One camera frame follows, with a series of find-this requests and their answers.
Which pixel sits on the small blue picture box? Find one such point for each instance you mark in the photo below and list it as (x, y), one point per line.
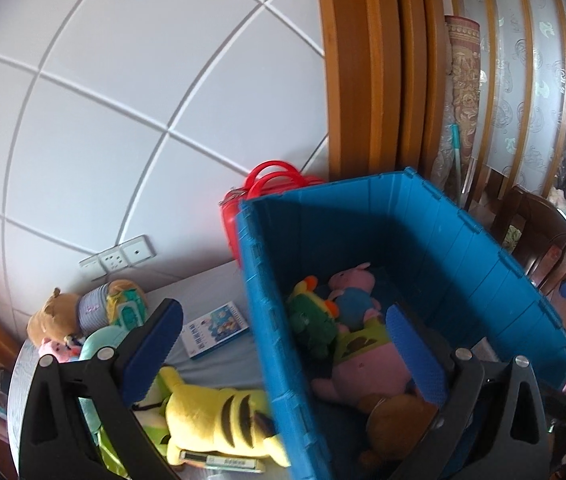
(218, 327)

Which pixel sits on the white wall socket strip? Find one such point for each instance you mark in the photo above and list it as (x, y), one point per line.
(113, 259)

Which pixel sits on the small pink pig plush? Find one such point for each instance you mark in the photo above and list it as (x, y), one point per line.
(60, 351)

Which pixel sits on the pink pig plush blue dress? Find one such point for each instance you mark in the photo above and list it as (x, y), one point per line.
(353, 305)

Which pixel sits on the brown plush with hat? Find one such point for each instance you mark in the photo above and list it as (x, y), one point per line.
(50, 317)

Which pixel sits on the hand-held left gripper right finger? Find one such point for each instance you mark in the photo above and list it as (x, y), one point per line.
(413, 355)

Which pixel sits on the teal plush toy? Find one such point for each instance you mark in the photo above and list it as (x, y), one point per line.
(100, 340)

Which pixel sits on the rolled patterned carpet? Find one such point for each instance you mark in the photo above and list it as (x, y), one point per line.
(465, 85)

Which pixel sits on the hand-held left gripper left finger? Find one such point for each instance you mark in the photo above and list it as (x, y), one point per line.
(155, 350)

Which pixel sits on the yellow striped tiger plush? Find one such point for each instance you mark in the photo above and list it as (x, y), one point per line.
(203, 415)

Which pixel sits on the wooden chair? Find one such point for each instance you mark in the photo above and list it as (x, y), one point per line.
(538, 230)

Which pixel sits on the green plush toy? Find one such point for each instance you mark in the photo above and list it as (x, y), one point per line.
(313, 330)

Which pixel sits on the frosted glass sliding door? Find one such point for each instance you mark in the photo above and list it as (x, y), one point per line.
(538, 85)

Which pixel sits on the blue plastic crate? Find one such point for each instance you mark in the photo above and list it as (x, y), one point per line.
(463, 260)

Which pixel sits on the pink starfish plush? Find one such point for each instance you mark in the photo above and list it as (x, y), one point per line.
(363, 375)

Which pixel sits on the red plastic basket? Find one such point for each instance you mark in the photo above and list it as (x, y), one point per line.
(230, 225)

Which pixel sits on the green yellow soft toy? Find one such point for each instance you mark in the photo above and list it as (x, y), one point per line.
(128, 307)

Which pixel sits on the brown bear plush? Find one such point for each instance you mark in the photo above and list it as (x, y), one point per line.
(398, 425)

